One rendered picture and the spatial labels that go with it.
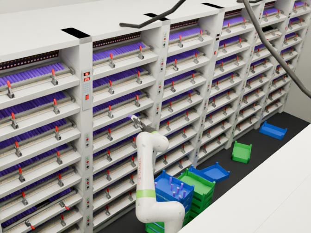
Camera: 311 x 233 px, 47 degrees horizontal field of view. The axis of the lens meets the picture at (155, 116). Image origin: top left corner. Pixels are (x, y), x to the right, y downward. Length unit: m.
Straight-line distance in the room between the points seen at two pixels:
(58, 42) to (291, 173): 1.38
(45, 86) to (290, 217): 1.51
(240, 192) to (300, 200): 0.18
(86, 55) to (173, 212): 1.05
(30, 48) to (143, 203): 1.04
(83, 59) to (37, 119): 0.44
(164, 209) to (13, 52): 1.17
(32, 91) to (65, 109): 0.29
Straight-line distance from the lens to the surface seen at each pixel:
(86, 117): 2.40
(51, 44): 2.06
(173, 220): 2.13
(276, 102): 5.41
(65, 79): 2.21
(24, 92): 2.09
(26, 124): 2.18
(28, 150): 2.29
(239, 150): 4.45
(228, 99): 3.90
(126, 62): 2.48
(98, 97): 2.43
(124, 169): 3.02
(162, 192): 2.88
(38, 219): 2.67
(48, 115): 2.24
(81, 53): 2.18
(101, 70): 2.35
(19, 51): 1.97
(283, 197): 1.19
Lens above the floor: 2.46
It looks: 31 degrees down
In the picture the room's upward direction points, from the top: 6 degrees clockwise
